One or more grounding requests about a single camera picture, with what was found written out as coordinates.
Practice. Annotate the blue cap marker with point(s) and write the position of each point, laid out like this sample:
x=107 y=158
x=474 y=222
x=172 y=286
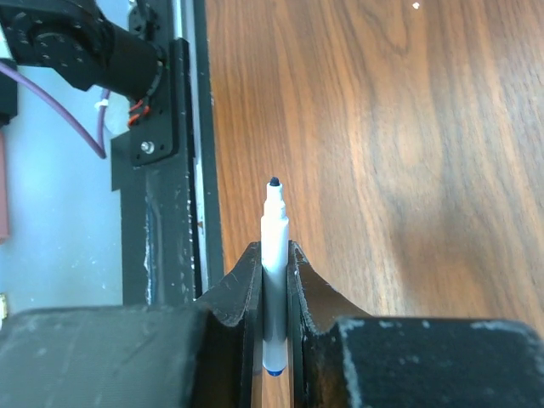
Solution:
x=274 y=261

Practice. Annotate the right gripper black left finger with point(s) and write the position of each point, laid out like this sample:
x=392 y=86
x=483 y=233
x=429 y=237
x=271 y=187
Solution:
x=206 y=353

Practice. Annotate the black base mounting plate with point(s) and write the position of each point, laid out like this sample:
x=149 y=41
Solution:
x=164 y=168

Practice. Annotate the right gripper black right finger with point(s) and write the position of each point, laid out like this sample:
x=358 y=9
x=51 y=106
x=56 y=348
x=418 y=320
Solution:
x=340 y=356

